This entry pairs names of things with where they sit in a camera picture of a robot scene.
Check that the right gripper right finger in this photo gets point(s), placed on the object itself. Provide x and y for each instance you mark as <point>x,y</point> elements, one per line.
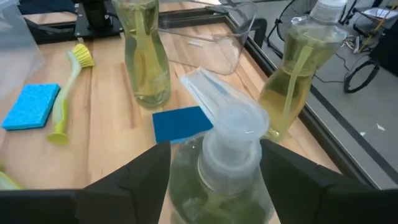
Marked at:
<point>326,202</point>

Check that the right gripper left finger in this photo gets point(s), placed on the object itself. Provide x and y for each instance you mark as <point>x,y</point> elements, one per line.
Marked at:
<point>109,202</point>

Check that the yellow-green dish brush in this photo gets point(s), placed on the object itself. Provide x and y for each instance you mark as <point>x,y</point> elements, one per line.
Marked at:
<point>81,56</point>
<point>7,184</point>

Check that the dark blue sponge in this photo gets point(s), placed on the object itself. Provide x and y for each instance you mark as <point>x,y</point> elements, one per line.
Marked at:
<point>177,124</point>

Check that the clear yellow soap pump bottle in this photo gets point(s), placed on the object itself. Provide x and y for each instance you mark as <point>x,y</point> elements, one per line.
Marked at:
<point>295,81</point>
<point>230,161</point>
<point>146,62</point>

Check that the light blue sponge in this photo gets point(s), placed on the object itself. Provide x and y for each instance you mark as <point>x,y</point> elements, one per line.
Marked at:
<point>31,105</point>

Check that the clear sloped-rim pantry bin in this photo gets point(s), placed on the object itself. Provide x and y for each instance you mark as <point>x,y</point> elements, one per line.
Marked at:
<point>217,53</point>

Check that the black curved tube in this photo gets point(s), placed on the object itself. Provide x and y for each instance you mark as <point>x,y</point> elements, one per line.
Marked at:
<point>260,28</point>

